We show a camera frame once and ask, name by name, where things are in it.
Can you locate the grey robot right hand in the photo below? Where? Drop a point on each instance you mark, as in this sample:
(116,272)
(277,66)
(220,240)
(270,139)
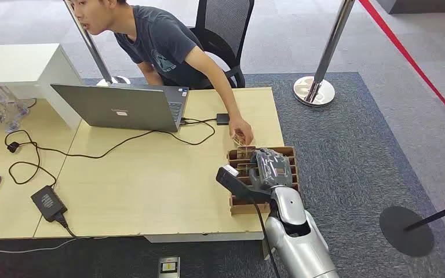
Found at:
(274,170)

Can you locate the person's left hand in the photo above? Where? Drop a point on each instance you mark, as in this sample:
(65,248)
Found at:
(242,130)

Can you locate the person's left forearm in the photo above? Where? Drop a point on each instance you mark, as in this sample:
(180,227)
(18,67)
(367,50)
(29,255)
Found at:
(228,99)

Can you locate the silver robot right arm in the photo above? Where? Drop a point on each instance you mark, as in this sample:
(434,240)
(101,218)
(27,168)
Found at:
(303,245)

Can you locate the person's right forearm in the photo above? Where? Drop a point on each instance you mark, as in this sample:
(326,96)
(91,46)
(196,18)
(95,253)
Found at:
(149,75)

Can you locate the wooden slotted card holder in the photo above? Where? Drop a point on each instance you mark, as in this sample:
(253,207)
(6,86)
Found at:
(239,209)

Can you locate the person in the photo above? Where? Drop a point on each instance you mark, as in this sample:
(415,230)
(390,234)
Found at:
(165,42)

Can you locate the small black box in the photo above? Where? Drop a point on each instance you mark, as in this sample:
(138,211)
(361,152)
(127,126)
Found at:
(223,119)

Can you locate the black mesh office chair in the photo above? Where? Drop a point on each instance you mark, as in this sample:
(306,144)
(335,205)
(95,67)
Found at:
(222,23)

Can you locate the grey laptop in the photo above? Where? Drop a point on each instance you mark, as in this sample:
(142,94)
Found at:
(119,107)

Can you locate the small grey floor device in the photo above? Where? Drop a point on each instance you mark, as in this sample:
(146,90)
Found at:
(168,267)

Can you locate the red barrier belt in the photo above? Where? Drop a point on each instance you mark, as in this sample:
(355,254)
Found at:
(406,53)

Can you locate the black power adapter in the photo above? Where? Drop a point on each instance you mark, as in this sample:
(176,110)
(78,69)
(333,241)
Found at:
(48,203)

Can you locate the dark furniture base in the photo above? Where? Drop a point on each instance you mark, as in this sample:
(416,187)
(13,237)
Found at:
(422,5)

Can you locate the white cabinet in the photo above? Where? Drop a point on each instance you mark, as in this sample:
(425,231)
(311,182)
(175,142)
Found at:
(15,61)

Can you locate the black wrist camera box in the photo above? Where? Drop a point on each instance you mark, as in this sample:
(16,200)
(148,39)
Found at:
(234,182)

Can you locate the chrome stanchion post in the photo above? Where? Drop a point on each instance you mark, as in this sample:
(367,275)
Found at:
(92,50)
(332,38)

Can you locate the black stanchion post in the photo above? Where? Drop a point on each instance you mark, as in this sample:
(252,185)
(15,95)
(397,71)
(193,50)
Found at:
(403,234)

